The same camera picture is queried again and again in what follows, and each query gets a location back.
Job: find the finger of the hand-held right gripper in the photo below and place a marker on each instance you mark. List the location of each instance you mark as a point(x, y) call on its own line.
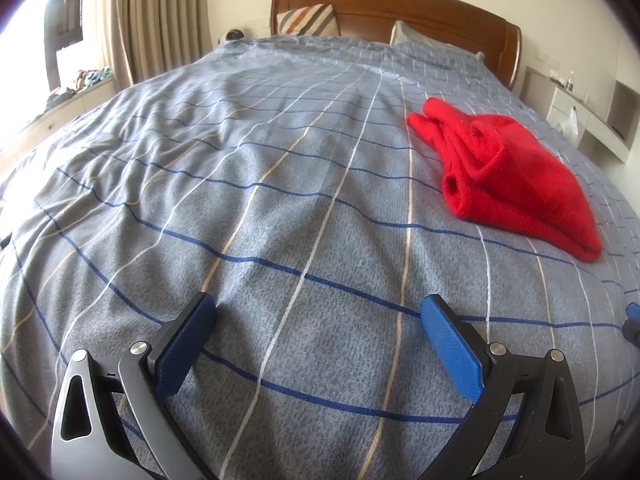
point(633, 331)

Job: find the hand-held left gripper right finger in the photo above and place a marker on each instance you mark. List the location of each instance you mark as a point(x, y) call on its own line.
point(452, 350)

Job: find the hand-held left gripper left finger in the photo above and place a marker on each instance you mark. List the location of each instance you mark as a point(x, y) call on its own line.
point(184, 345)

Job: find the red knitted sweater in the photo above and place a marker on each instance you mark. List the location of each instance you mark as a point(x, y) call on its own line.
point(520, 180)

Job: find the pile of colourful clothes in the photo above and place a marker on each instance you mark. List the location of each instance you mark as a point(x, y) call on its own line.
point(87, 79)

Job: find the grey checked bed cover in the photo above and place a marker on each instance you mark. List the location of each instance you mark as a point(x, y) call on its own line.
point(275, 185)

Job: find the white bedside shelf unit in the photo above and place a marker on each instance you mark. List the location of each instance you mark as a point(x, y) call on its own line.
point(605, 120)

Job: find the white plastic bag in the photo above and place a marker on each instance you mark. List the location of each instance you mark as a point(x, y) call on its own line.
point(571, 122)

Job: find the small bottle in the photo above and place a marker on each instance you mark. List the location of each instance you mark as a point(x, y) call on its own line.
point(570, 82)

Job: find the window-side cabinet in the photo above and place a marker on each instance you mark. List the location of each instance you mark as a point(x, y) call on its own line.
point(55, 120)

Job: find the dark round bedside object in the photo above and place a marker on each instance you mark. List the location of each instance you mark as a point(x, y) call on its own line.
point(234, 35)

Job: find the grey pillow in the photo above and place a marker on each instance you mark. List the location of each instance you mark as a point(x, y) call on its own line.
point(410, 37)

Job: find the beige curtain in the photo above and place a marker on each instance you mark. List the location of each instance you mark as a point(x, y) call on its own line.
point(160, 15)

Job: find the window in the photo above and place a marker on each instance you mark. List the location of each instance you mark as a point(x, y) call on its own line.
point(30, 35)

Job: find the striped pillow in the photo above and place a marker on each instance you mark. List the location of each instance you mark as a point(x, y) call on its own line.
point(307, 20)

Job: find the wooden headboard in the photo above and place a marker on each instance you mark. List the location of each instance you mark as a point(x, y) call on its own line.
point(425, 2)

